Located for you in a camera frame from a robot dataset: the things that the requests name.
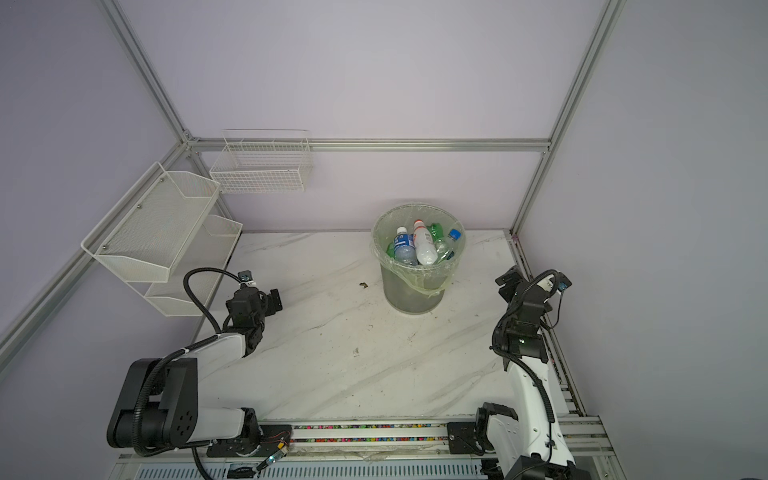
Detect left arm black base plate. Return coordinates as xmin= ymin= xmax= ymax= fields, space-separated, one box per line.
xmin=206 ymin=424 xmax=293 ymax=458

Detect white wire wall basket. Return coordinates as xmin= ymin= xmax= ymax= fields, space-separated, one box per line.
xmin=210 ymin=129 xmax=313 ymax=194

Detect translucent green bin liner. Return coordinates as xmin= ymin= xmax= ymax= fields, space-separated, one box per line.
xmin=372 ymin=203 xmax=466 ymax=296

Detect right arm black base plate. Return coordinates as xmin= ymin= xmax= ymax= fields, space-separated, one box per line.
xmin=446 ymin=422 xmax=485 ymax=456

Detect clear bottle red white label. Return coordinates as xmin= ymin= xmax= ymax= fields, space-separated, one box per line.
xmin=413 ymin=220 xmax=438 ymax=266

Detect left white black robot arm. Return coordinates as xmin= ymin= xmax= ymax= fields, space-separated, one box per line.
xmin=106 ymin=284 xmax=283 ymax=456

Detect upper white mesh shelf basket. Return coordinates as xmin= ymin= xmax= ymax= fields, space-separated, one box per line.
xmin=81 ymin=163 xmax=221 ymax=283

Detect grey mesh waste bin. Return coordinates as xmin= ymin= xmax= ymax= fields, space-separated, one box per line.
xmin=371 ymin=202 xmax=466 ymax=315

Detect clear bottle blue cap sideways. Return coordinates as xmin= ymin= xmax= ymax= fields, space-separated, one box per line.
xmin=434 ymin=229 xmax=462 ymax=263

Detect green bottle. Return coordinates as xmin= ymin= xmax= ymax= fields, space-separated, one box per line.
xmin=428 ymin=223 xmax=444 ymax=242

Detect aluminium front rail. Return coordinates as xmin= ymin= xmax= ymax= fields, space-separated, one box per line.
xmin=107 ymin=416 xmax=628 ymax=480

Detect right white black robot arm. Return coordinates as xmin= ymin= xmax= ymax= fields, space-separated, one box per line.
xmin=475 ymin=266 xmax=591 ymax=479

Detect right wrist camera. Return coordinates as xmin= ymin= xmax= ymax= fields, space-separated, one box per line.
xmin=536 ymin=270 xmax=573 ymax=298

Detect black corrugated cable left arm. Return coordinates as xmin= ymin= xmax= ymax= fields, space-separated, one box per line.
xmin=131 ymin=266 xmax=244 ymax=480

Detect clear bottle blue label angled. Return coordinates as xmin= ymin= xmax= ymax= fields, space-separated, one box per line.
xmin=393 ymin=227 xmax=418 ymax=266

